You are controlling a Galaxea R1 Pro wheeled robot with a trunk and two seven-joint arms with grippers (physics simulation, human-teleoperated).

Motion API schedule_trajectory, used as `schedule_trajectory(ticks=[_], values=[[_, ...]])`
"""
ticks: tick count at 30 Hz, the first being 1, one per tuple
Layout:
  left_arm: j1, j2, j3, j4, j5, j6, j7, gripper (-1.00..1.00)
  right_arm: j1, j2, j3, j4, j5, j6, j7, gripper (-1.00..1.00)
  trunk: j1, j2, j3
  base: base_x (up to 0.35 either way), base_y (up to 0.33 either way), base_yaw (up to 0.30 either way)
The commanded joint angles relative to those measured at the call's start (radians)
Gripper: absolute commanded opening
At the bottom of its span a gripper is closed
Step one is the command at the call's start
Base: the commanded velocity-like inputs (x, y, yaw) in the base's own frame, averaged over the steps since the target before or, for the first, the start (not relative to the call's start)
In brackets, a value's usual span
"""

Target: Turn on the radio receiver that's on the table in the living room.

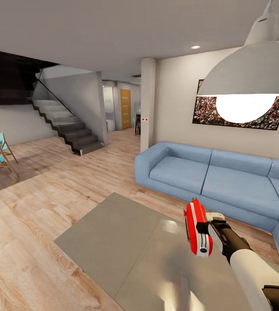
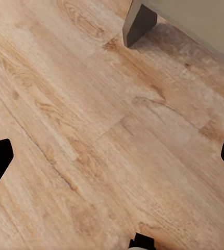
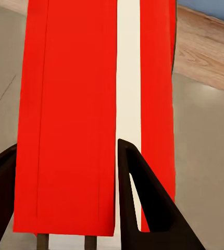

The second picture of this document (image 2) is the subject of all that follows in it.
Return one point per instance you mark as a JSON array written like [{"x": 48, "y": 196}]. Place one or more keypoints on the coffee table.
[{"x": 202, "y": 20}]

